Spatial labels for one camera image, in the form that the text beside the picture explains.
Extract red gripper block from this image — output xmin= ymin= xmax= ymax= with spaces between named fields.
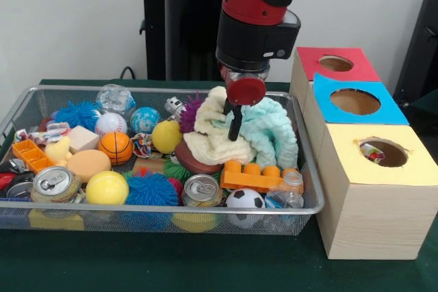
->
xmin=220 ymin=65 xmax=267 ymax=142

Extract cream waffle cloth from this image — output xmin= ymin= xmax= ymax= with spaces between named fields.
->
xmin=184 ymin=85 xmax=256 ymax=166

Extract light teal waffle cloth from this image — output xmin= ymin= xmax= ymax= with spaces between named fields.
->
xmin=225 ymin=96 xmax=298 ymax=169

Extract wooden box with three holes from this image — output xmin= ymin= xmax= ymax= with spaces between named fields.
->
xmin=289 ymin=47 xmax=438 ymax=261

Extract purple spiky rubber ball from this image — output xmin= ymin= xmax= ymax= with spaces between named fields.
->
xmin=179 ymin=92 xmax=206 ymax=134

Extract brown toy football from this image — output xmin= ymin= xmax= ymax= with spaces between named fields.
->
xmin=173 ymin=140 xmax=223 ymax=175

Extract orange toy building block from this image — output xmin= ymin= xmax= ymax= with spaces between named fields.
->
xmin=220 ymin=161 xmax=304 ymax=193

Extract black and white soccer ball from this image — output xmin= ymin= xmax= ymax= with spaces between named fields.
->
xmin=225 ymin=187 xmax=266 ymax=228

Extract blue spiky rubber ball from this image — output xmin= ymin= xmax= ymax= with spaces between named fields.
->
xmin=125 ymin=171 xmax=181 ymax=208
xmin=53 ymin=101 xmax=102 ymax=129

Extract orange toy basketball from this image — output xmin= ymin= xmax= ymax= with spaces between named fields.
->
xmin=98 ymin=131 xmax=133 ymax=166

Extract white toy baseball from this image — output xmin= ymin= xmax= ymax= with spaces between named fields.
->
xmin=94 ymin=112 xmax=128 ymax=137

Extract yellow smooth ball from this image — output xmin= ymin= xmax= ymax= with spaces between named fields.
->
xmin=85 ymin=171 xmax=130 ymax=206

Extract dark green side table cloth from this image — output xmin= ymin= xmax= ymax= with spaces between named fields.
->
xmin=412 ymin=92 xmax=438 ymax=110

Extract black upright panel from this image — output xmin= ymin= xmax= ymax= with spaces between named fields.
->
xmin=393 ymin=0 xmax=438 ymax=103

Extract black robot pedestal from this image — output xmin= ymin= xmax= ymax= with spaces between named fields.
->
xmin=132 ymin=0 xmax=225 ymax=83

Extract shallow wire mesh bin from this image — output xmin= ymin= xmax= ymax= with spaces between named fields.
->
xmin=0 ymin=85 xmax=325 ymax=237

